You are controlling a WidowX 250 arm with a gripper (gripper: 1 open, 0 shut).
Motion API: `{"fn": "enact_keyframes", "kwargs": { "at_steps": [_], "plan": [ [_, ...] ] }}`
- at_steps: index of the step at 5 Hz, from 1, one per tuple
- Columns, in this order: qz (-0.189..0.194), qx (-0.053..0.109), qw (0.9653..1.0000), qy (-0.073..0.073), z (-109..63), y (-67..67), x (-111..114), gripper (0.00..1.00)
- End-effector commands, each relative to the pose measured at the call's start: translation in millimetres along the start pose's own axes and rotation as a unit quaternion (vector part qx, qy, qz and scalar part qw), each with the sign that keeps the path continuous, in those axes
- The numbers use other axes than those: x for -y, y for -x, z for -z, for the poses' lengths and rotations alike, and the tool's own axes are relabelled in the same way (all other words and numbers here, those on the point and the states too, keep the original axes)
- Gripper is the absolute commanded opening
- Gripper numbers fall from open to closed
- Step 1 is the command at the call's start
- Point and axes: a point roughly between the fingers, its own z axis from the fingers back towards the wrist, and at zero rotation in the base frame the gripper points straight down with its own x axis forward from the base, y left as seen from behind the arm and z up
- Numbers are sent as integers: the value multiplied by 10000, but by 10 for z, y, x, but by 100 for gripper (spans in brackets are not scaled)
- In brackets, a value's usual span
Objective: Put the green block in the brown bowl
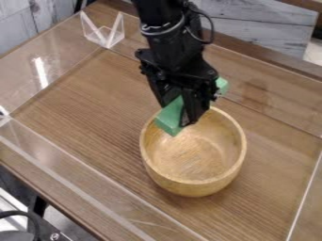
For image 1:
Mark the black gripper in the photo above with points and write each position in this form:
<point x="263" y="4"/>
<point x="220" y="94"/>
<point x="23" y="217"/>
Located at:
<point x="175" y="68"/>

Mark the green rectangular block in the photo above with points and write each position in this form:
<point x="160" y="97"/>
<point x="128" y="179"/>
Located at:
<point x="171" y="119"/>

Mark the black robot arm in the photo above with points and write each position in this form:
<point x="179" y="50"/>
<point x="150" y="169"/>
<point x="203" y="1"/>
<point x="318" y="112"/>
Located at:
<point x="167" y="11"/>

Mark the brown wooden bowl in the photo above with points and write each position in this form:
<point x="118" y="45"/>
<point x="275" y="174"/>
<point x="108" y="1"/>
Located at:
<point x="195" y="163"/>

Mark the black table leg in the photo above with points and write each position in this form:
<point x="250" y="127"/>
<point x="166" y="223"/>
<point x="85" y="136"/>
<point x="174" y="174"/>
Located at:
<point x="37" y="206"/>

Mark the clear acrylic corner bracket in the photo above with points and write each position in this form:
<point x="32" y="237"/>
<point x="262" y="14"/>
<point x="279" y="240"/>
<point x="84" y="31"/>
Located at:
<point x="104" y="36"/>

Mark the clear acrylic tray wall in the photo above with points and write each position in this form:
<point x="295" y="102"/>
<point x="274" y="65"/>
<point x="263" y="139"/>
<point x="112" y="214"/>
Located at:
<point x="92" y="199"/>

